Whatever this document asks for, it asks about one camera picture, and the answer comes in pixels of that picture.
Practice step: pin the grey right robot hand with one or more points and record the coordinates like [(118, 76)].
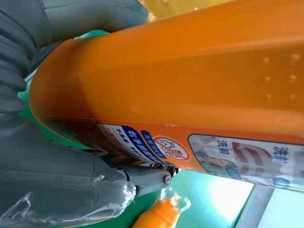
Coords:
[(59, 185)]

